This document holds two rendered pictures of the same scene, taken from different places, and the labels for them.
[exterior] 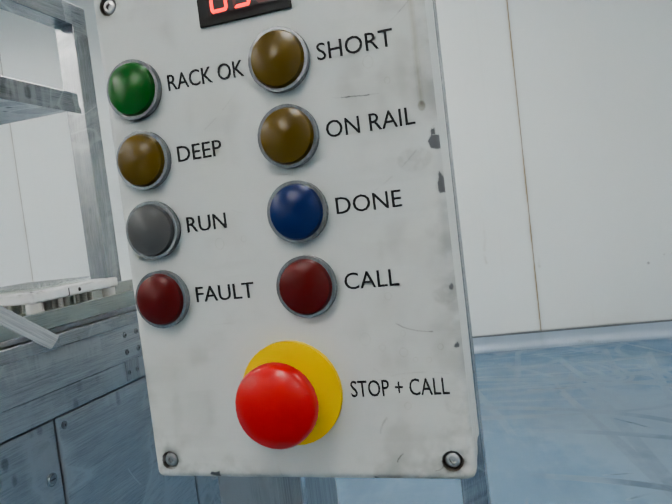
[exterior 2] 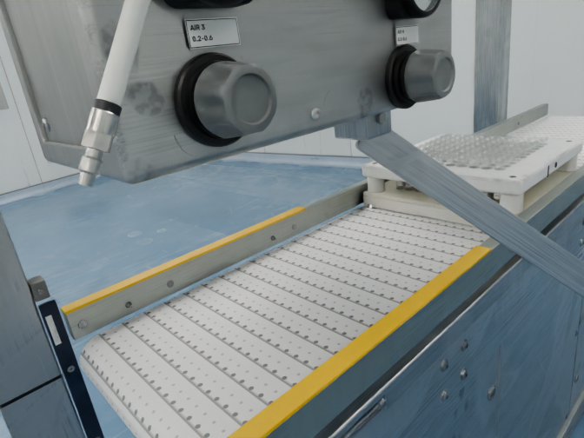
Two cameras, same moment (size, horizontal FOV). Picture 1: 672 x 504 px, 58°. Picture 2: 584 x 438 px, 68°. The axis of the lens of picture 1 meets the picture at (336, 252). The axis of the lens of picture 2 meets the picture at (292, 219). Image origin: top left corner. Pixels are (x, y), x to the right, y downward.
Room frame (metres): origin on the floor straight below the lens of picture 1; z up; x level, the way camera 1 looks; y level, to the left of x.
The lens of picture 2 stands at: (0.52, 0.52, 1.08)
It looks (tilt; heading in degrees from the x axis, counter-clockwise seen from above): 20 degrees down; 32
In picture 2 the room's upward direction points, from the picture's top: 8 degrees counter-clockwise
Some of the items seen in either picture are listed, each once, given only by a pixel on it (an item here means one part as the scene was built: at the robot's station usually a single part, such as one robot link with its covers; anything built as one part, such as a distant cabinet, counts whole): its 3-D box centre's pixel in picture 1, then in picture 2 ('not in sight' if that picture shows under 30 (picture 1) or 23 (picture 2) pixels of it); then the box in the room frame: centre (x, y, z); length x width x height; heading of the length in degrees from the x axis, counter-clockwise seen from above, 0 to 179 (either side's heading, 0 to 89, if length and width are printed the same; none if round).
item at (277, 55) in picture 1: (277, 59); not in sight; (0.29, 0.02, 1.05); 0.03 x 0.01 x 0.03; 73
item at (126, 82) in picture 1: (131, 89); not in sight; (0.31, 0.09, 1.05); 0.03 x 0.01 x 0.03; 73
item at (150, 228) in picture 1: (150, 230); not in sight; (0.31, 0.09, 0.98); 0.03 x 0.01 x 0.03; 73
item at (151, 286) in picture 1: (160, 299); not in sight; (0.31, 0.09, 0.94); 0.03 x 0.01 x 0.03; 73
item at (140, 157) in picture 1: (141, 160); not in sight; (0.31, 0.09, 1.01); 0.03 x 0.01 x 0.03; 73
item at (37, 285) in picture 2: not in sight; (38, 288); (0.72, 0.95, 0.90); 0.02 x 0.01 x 0.02; 73
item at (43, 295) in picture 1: (29, 293); (470, 158); (1.24, 0.63, 0.90); 0.25 x 0.24 x 0.02; 73
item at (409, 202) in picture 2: not in sight; (469, 187); (1.24, 0.63, 0.85); 0.24 x 0.24 x 0.02; 73
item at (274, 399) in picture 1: (287, 396); not in sight; (0.29, 0.03, 0.89); 0.04 x 0.04 x 0.04; 73
